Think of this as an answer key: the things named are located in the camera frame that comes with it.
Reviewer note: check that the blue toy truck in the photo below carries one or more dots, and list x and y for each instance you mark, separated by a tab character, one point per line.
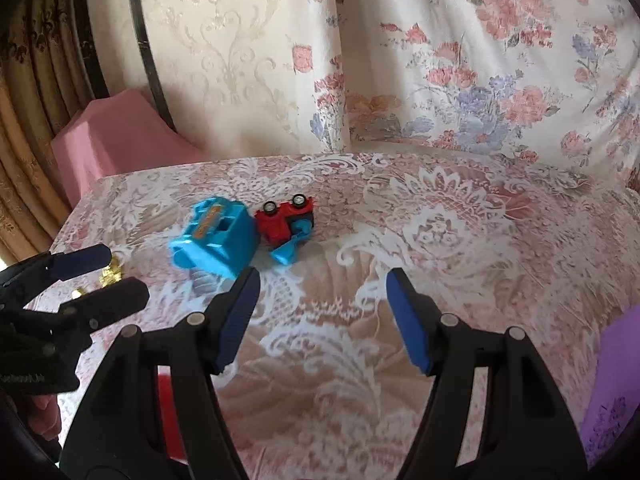
220	240

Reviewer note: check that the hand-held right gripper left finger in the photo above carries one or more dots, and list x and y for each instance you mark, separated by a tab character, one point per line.
237	320

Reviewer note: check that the purple cardboard box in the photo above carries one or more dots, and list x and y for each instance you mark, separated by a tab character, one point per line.
615	385

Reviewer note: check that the floral bed sheet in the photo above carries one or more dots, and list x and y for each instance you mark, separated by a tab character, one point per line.
475	60

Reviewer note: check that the red toy car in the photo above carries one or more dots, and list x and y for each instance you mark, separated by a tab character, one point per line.
280	220

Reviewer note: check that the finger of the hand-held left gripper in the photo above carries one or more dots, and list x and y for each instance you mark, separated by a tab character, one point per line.
115	300
82	260

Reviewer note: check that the gold ornament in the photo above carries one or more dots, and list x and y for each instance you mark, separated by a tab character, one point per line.
111	272

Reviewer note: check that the red apple toy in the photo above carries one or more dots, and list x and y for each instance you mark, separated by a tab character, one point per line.
167	410

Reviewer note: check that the pink covered chair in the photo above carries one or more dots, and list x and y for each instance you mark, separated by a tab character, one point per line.
110	145

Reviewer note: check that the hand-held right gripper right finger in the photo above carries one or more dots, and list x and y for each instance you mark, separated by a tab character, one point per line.
407	320

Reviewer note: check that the person's left hand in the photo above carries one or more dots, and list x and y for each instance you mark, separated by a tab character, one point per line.
45	412

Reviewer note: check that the black curved bar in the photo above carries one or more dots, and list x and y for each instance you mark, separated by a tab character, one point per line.
141	35

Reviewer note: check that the beige patterned curtain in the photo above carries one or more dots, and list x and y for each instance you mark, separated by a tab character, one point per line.
30	110

